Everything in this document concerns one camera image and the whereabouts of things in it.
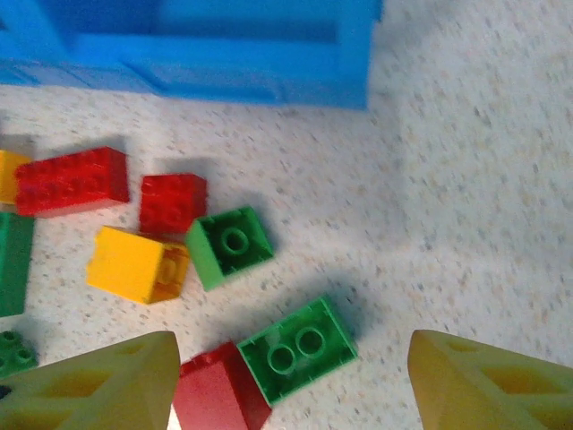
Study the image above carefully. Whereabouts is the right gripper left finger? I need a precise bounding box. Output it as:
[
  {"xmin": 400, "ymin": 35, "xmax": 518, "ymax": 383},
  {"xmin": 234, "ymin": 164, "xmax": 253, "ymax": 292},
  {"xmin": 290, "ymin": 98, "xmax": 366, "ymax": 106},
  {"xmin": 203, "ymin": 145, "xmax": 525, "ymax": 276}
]
[{"xmin": 0, "ymin": 330, "xmax": 183, "ymax": 430}]

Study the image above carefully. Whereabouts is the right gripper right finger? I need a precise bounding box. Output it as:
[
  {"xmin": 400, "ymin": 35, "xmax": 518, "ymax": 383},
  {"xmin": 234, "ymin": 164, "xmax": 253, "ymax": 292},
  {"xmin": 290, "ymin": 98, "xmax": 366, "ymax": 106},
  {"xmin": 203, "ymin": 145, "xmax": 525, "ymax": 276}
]
[{"xmin": 406, "ymin": 329, "xmax": 573, "ymax": 430}]

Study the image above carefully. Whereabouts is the yellow lego brick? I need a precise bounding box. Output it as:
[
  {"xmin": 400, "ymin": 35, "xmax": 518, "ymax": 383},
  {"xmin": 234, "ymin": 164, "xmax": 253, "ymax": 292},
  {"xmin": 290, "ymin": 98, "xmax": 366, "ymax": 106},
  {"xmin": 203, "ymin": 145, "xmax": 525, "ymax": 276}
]
[{"xmin": 85, "ymin": 226, "xmax": 192, "ymax": 305}]

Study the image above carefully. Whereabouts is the long green lego brick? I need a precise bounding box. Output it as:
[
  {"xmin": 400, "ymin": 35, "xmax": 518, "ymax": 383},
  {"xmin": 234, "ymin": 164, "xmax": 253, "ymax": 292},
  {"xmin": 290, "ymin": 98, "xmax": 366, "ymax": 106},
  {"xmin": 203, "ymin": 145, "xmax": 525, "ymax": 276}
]
[{"xmin": 0, "ymin": 211, "xmax": 36, "ymax": 318}]

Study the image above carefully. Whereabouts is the small red lego brick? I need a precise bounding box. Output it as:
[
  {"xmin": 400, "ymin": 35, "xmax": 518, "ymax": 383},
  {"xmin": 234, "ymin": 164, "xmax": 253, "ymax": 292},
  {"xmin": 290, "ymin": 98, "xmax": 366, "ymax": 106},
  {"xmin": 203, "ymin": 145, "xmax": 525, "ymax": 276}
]
[{"xmin": 138, "ymin": 173, "xmax": 210, "ymax": 235}]

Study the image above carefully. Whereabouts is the long red lego brick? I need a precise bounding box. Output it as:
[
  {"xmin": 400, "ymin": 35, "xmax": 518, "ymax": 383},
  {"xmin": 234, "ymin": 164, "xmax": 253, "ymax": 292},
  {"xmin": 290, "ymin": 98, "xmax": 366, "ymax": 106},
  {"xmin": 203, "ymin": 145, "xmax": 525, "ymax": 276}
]
[{"xmin": 13, "ymin": 146, "xmax": 131, "ymax": 219}]

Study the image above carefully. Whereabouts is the orange-yellow lego brick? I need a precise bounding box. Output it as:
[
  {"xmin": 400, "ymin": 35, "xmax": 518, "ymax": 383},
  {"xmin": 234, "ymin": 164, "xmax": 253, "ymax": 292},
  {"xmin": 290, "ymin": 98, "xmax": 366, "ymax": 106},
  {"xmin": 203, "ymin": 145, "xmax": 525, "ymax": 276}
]
[{"xmin": 0, "ymin": 150, "xmax": 32, "ymax": 206}]

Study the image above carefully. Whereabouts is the blue three-compartment plastic bin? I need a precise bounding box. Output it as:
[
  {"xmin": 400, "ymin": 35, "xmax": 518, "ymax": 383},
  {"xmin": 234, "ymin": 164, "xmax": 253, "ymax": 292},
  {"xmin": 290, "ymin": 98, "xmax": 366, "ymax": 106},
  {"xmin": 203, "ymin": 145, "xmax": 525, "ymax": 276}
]
[{"xmin": 0, "ymin": 0, "xmax": 385, "ymax": 111}]

